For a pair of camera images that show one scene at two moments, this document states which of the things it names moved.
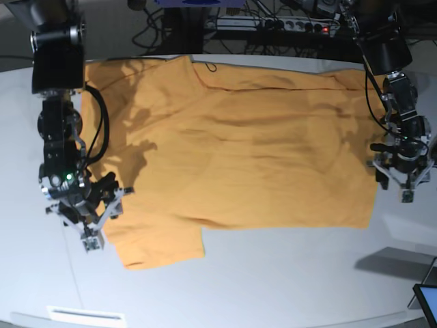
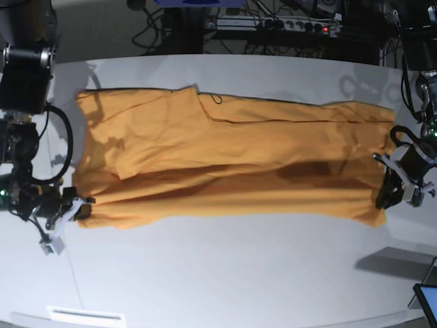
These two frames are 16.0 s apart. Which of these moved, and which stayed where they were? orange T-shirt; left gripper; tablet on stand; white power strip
Moved: orange T-shirt; left gripper
Stayed: tablet on stand; white power strip
